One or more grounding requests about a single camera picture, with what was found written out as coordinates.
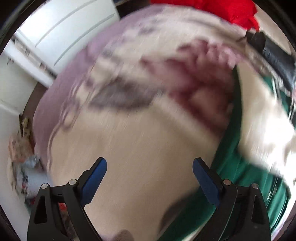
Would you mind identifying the green varsity jacket cream sleeves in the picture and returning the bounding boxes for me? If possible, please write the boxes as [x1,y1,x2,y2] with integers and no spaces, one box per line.
[159,64,296,241]

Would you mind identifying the floral purple bed blanket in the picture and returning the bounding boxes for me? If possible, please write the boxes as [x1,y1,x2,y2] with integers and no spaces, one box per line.
[32,4,296,241]

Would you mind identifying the folded black leather garment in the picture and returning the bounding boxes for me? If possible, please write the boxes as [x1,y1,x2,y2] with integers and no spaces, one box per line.
[237,31,295,93]

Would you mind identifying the white sliding wardrobe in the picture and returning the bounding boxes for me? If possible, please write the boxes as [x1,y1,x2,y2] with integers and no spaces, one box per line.
[0,0,121,241]

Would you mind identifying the red quilt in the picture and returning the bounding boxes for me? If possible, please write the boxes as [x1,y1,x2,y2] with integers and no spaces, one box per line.
[150,0,259,31]

